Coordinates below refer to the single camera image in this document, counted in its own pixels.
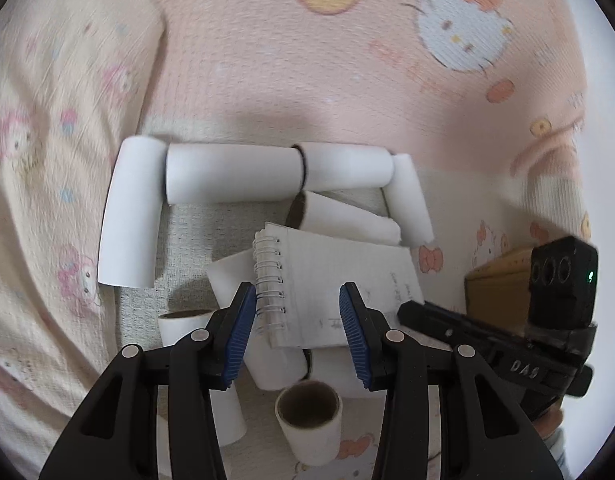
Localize white paper roll tube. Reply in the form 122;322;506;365
245;330;308;391
210;386;247;448
166;143;304;205
307;347;385;399
98;136;168;288
296;142;394;192
275;380;342;467
285;191;402;246
382;154;434;247
158;309;213;347
207;249;257;309

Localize spiral notebook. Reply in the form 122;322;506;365
253;223;423;349

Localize brown cardboard box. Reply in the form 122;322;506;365
464;247;533;335

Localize pink Hello Kitty mat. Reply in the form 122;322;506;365
112;0;596;480

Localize cream floral blanket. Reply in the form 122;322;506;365
0;0;164;479

